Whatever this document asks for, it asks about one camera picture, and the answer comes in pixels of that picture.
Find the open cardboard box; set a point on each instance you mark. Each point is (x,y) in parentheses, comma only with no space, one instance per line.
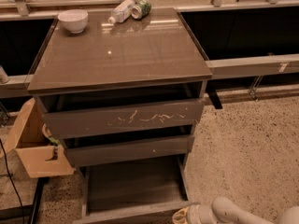
(38,156)

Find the grey middle drawer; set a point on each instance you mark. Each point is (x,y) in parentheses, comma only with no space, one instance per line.
(129,146)

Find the grey drawer cabinet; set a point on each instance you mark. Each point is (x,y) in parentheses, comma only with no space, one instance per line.
(135,62)

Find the grey scratched top drawer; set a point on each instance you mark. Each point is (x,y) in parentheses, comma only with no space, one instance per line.
(125,118)

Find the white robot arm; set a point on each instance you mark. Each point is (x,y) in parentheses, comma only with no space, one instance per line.
(224,211)

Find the white ceramic bowl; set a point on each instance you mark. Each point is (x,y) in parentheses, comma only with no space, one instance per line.
(74,21)

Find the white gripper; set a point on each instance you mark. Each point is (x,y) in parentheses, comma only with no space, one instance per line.
(193,216)

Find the green drink can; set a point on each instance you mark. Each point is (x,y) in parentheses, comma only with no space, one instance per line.
(141,9)

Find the grey bottom drawer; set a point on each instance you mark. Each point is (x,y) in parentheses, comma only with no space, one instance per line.
(134,192)

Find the metal railing frame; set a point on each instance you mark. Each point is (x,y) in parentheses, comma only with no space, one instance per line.
(22,10)

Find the clear plastic bottle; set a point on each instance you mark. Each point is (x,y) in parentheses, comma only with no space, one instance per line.
(122,12)

